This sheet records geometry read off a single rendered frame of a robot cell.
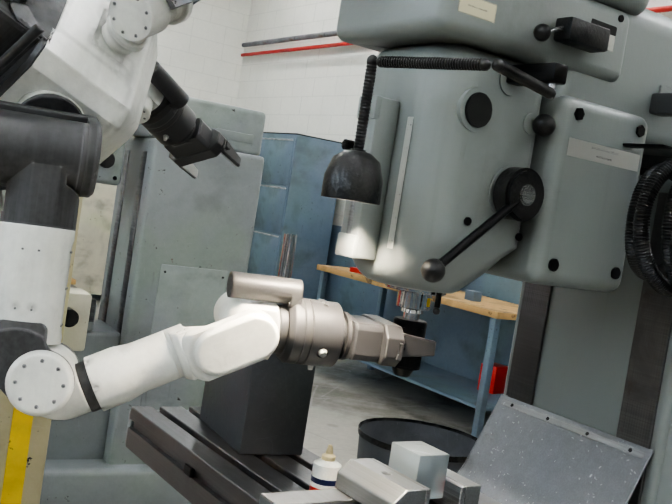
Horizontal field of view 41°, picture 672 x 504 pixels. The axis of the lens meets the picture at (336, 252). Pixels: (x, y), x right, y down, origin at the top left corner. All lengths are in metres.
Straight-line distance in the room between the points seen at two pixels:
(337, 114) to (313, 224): 1.25
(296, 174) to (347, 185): 7.43
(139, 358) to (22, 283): 0.17
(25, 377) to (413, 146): 0.55
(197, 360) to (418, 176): 0.36
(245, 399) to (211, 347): 0.45
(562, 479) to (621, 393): 0.16
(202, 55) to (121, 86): 9.75
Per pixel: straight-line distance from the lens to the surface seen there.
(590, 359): 1.51
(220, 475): 1.46
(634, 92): 1.36
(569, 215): 1.26
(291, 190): 8.46
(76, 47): 1.25
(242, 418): 1.56
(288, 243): 1.58
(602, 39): 1.24
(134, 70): 1.30
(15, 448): 2.92
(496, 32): 1.15
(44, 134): 1.14
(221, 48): 11.13
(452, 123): 1.14
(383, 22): 1.19
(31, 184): 1.13
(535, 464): 1.53
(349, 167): 1.05
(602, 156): 1.30
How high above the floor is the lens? 1.40
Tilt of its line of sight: 3 degrees down
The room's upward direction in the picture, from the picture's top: 9 degrees clockwise
